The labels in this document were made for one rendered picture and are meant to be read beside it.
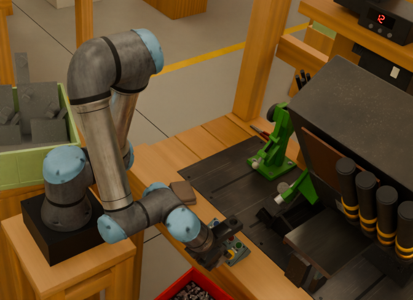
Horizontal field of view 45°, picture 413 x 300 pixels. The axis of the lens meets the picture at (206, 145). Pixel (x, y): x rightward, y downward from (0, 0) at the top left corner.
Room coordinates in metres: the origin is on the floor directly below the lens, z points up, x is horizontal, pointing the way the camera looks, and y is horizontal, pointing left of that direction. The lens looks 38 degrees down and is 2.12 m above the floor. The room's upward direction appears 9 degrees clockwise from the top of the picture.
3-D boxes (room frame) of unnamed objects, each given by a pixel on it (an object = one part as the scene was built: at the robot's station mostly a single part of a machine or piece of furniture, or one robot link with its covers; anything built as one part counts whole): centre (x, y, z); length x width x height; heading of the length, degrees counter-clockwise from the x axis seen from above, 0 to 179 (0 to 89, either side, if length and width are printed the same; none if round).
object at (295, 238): (1.00, -0.44, 1.11); 0.39 x 0.16 x 0.03; 136
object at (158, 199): (0.90, 0.10, 1.18); 0.11 x 0.11 x 0.08; 45
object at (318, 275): (0.95, -0.41, 0.97); 0.10 x 0.02 x 0.14; 136
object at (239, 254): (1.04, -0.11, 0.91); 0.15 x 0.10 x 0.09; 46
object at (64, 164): (1.03, 0.39, 1.11); 0.13 x 0.12 x 0.14; 135
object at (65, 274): (1.03, 0.39, 0.83); 0.32 x 0.32 x 0.04; 43
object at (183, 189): (1.23, 0.06, 0.91); 0.10 x 0.08 x 0.03; 23
